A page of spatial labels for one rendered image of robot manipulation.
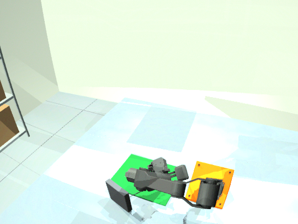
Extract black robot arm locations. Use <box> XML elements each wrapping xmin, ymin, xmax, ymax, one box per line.
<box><xmin>125</xmin><ymin>157</ymin><xmax>225</xmax><ymax>210</ymax></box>

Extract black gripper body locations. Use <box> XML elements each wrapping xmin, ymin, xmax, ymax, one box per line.
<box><xmin>158</xmin><ymin>164</ymin><xmax>189</xmax><ymax>181</ymax></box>

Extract green circuit board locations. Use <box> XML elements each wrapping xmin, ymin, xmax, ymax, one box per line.
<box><xmin>111</xmin><ymin>154</ymin><xmax>171</xmax><ymax>206</ymax></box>

